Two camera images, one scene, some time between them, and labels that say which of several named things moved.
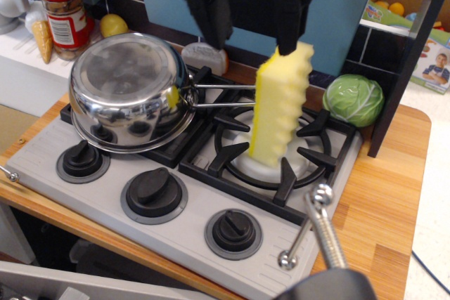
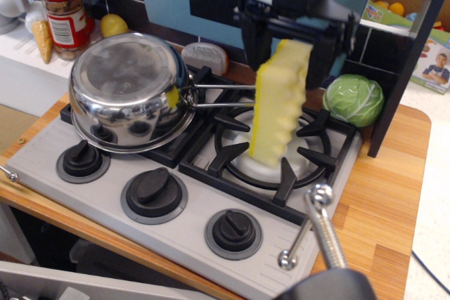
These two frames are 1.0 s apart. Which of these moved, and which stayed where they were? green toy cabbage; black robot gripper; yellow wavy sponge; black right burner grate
Moved: black robot gripper
Stayed: green toy cabbage; black right burner grate; yellow wavy sponge
